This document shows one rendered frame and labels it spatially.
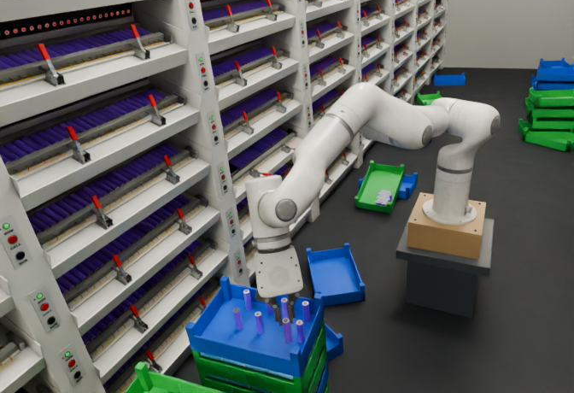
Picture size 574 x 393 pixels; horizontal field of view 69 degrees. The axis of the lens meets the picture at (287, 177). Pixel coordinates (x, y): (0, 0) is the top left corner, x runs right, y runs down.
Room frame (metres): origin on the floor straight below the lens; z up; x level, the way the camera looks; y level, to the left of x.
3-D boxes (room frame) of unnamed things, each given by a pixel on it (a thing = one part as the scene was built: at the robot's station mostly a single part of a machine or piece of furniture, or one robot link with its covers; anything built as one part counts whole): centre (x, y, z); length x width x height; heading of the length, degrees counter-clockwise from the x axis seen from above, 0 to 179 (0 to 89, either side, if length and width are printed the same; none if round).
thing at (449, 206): (1.31, -0.59, 0.47); 0.19 x 0.19 x 0.18
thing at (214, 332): (0.81, 0.12, 0.44); 0.30 x 0.20 x 0.08; 67
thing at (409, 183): (2.21, -0.60, 0.04); 0.30 x 0.20 x 0.08; 58
